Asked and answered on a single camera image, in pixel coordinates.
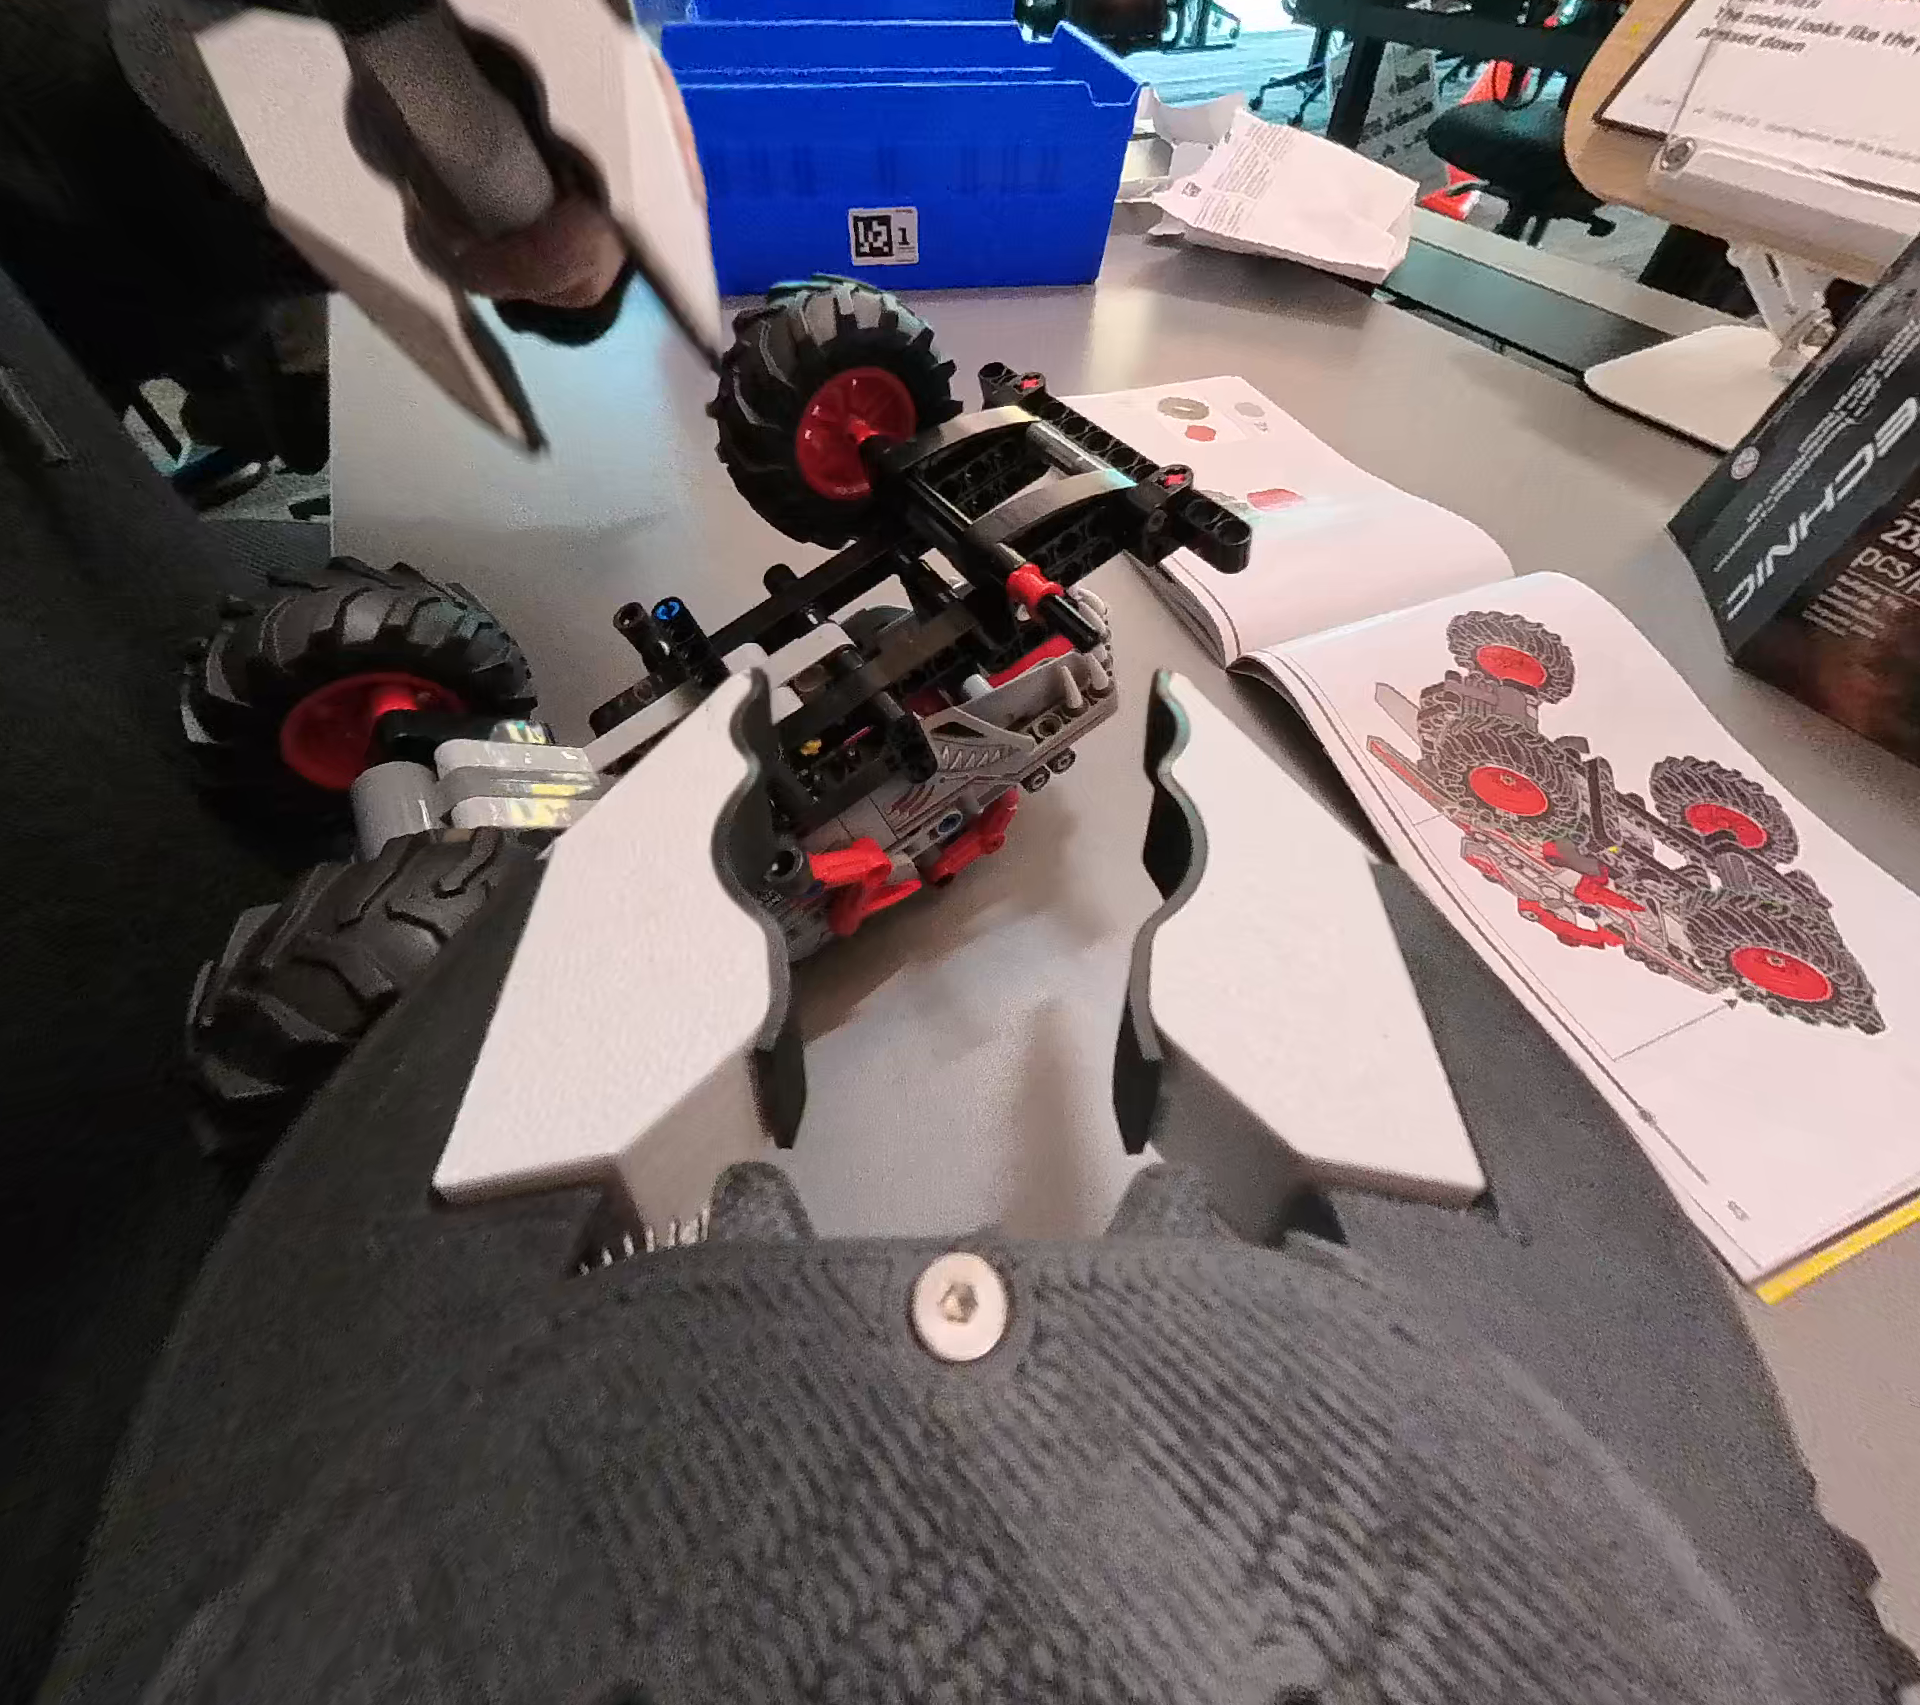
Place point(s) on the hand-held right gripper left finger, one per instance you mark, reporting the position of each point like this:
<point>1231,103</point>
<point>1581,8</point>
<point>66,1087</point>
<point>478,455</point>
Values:
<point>614,985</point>

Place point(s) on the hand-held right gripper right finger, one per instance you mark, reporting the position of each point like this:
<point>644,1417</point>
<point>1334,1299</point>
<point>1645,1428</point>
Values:
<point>1305,1015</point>

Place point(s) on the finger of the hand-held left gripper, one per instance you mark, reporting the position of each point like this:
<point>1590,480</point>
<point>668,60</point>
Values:
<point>600,85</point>
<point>330,174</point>

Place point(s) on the black axle with red bush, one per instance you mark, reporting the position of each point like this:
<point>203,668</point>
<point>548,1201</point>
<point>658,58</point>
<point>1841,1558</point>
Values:
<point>1029,584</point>

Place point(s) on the toy brick monster truck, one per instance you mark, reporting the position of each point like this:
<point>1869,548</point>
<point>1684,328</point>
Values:
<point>975,491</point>

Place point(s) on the person's left forearm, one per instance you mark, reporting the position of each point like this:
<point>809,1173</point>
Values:
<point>90,161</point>

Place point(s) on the grey desk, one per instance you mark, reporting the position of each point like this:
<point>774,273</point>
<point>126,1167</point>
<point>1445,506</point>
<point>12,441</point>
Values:
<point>600,506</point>

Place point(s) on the person's left hand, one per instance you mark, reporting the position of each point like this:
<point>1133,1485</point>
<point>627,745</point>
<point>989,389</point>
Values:
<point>554,258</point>

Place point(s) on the blue bin with marker tag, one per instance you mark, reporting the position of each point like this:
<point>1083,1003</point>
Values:
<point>900,144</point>

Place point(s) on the open instruction booklet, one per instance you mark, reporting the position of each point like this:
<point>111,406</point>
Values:
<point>1351,536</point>

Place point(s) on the folded white paper leaflet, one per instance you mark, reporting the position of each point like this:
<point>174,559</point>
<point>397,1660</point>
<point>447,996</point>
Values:
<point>1291,191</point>

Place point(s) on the black toy set box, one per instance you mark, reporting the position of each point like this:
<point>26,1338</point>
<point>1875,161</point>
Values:
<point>1815,536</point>

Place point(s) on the white board stand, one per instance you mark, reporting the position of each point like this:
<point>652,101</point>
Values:
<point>1694,386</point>

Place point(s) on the black office chair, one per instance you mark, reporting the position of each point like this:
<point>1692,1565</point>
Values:
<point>1500,139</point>

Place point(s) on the instruction sheet on board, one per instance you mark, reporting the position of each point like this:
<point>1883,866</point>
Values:
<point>1613,85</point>

